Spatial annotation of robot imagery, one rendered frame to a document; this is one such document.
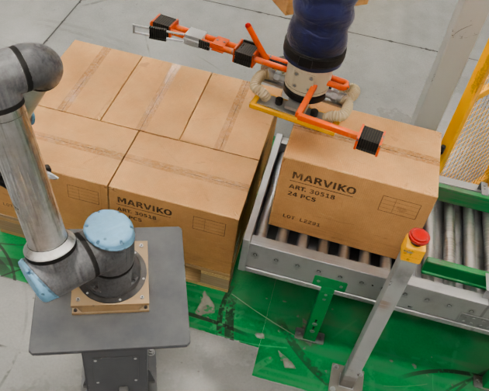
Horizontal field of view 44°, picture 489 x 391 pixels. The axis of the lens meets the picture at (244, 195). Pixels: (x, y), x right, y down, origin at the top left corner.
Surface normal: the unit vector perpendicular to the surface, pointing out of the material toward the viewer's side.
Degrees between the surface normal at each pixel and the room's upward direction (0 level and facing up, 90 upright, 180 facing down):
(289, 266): 90
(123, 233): 5
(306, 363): 0
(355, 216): 90
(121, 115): 0
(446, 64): 90
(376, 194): 90
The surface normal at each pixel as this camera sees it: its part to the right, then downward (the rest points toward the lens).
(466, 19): -0.23, 0.68
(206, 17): 0.11, -0.69
